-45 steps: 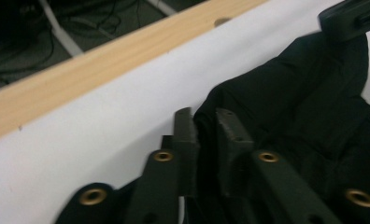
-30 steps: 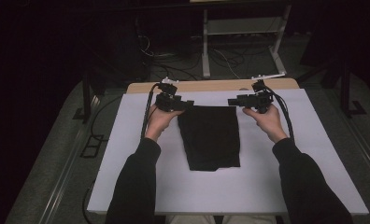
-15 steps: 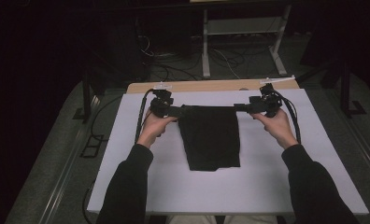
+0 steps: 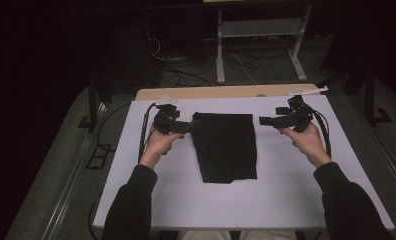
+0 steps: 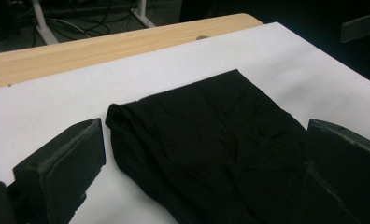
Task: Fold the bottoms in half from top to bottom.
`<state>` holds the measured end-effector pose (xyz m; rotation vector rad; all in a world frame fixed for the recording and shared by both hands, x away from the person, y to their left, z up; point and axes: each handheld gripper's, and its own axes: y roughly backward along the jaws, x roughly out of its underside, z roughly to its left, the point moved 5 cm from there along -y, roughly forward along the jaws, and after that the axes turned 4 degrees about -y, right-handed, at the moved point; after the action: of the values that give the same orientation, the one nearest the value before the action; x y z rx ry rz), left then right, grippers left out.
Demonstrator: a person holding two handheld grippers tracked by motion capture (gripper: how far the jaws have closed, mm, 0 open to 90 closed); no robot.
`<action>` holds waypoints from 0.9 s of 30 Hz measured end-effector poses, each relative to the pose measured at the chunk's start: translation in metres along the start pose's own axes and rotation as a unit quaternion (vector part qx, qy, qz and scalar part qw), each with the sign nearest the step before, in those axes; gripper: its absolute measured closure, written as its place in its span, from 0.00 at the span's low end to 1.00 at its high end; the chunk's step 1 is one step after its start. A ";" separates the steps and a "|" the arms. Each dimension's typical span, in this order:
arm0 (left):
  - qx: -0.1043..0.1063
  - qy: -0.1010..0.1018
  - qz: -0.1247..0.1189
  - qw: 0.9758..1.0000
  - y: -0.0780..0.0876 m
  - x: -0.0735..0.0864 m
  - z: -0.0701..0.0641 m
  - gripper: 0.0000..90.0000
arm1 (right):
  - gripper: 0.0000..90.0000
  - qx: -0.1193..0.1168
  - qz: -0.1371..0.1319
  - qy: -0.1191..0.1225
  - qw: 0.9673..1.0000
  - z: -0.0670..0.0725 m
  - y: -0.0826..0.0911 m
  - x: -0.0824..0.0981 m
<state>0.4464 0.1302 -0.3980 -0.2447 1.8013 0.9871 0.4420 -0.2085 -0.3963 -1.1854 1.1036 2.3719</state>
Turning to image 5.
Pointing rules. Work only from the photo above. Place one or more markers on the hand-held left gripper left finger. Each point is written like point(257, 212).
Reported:
point(68, 168)

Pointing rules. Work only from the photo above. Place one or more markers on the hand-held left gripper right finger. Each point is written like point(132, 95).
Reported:
point(351, 174)

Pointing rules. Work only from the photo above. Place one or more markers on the black shirt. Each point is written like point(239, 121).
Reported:
point(220, 146)

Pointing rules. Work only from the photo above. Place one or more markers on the white table cover sheet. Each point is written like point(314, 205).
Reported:
point(64, 102)

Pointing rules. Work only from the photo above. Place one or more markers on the white metal stand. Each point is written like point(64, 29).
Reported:
point(46, 29)

